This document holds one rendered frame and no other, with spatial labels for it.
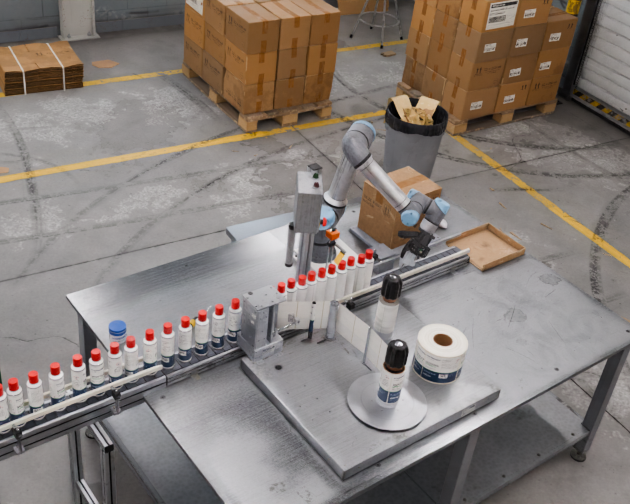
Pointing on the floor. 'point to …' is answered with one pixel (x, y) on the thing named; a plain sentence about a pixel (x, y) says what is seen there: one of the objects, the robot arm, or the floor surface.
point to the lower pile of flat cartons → (37, 68)
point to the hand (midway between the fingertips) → (400, 264)
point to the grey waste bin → (410, 151)
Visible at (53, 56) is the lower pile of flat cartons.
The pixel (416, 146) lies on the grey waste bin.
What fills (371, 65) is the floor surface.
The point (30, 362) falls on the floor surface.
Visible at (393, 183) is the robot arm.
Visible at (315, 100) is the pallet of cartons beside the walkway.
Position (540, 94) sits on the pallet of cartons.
